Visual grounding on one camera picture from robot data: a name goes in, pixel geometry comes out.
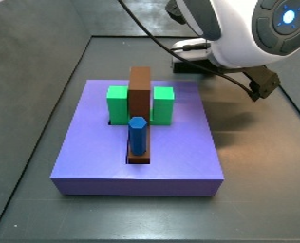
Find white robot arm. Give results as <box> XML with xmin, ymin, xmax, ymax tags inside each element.
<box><xmin>164</xmin><ymin>0</ymin><xmax>300</xmax><ymax>69</ymax></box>

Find purple base board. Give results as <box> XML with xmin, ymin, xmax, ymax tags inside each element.
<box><xmin>49</xmin><ymin>80</ymin><xmax>223</xmax><ymax>196</ymax></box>

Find blue hexagonal peg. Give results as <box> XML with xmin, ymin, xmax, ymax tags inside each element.
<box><xmin>128</xmin><ymin>117</ymin><xmax>147</xmax><ymax>156</ymax></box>

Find green block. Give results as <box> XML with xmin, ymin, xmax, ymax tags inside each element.
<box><xmin>107</xmin><ymin>85</ymin><xmax>128</xmax><ymax>125</ymax></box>
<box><xmin>151</xmin><ymin>86</ymin><xmax>174</xmax><ymax>125</ymax></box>

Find brown upright block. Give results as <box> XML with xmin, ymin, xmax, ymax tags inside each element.
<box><xmin>127</xmin><ymin>66</ymin><xmax>151</xmax><ymax>164</ymax></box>

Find green block right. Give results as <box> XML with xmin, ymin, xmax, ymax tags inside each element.
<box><xmin>151</xmin><ymin>86</ymin><xmax>174</xmax><ymax>125</ymax></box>

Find black cable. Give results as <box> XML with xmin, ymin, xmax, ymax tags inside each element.
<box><xmin>115</xmin><ymin>0</ymin><xmax>259</xmax><ymax>99</ymax></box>

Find black angle bracket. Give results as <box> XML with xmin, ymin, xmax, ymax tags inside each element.
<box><xmin>172</xmin><ymin>60</ymin><xmax>216</xmax><ymax>74</ymax></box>

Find green block left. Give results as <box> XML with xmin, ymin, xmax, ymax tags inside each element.
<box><xmin>107</xmin><ymin>85</ymin><xmax>128</xmax><ymax>125</ymax></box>

